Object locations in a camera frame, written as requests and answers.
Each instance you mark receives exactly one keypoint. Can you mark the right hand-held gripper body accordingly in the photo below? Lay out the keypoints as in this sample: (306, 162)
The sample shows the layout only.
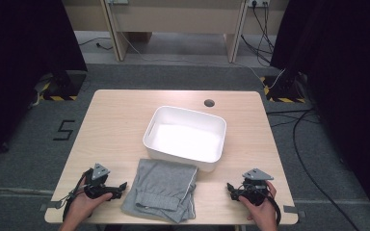
(253, 189)

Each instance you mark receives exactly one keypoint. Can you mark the black curtain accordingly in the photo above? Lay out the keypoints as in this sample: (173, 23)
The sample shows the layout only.
(19, 64)
(343, 80)

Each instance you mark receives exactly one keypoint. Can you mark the person's right hand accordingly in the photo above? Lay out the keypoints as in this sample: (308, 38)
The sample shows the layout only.
(263, 211)

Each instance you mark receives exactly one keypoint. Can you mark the black stand base striped tape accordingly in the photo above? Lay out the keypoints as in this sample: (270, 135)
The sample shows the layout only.
(62, 86)
(282, 91)

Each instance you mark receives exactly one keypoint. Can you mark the folded grey pants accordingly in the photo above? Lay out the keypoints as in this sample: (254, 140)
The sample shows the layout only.
(160, 189)

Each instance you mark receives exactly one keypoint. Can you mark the white plastic bin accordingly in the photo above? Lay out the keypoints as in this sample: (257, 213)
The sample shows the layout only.
(186, 138)

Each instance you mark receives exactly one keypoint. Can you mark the person's left hand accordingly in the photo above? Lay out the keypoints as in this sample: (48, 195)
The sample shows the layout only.
(80, 205)

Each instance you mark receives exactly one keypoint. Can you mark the white wall socket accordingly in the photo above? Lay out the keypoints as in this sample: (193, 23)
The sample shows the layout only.
(258, 2)

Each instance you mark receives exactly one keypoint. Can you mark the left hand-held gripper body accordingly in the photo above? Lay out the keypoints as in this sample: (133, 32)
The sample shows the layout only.
(96, 187)

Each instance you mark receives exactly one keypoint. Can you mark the grey tape strip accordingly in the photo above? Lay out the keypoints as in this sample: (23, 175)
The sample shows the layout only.
(294, 210)
(49, 205)

